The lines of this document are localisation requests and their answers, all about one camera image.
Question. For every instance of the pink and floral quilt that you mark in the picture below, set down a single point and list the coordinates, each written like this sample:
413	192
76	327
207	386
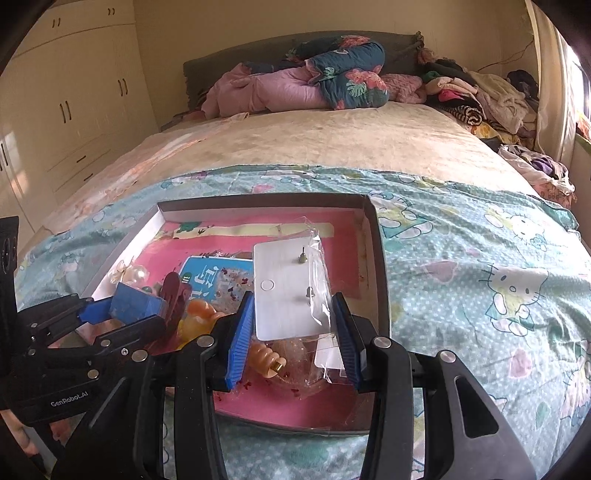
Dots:
336	72

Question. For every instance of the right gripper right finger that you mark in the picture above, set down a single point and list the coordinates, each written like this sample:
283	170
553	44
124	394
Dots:
466	435

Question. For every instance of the dark red hair clip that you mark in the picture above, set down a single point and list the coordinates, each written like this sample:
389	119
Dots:
176	293

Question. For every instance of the dark cardboard box tray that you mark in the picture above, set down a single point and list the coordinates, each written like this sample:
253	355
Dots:
208	242

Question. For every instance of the cream wardrobe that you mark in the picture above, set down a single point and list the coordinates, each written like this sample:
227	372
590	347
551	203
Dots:
73	100

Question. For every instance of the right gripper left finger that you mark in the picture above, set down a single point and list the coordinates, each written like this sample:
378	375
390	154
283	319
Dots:
121	435

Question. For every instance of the Hello Kitty bed sheet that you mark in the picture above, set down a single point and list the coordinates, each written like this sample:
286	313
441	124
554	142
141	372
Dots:
499	277

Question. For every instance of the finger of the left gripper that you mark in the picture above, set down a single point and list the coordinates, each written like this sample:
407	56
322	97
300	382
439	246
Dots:
132	336
54	319

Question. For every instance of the earring card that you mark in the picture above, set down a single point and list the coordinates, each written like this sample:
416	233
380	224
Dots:
294	334

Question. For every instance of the dark green headboard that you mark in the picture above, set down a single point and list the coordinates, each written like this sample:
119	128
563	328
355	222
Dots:
201	73

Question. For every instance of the beige bed blanket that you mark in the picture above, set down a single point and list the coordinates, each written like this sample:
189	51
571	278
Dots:
413	139

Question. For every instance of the pile of clothes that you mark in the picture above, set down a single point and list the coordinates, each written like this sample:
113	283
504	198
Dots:
507	105

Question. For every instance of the blue ring box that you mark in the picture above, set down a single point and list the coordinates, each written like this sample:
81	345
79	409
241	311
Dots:
129	305

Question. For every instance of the pearl flower hair clip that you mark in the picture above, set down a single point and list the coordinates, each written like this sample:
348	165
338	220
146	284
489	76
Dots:
129	274

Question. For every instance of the yellow bangle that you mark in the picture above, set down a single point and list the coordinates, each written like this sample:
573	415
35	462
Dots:
200	318

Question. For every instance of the cream curtain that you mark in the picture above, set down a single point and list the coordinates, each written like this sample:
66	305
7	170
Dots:
556	118

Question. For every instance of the person's left hand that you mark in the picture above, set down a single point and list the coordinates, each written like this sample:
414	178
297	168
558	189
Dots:
17	429

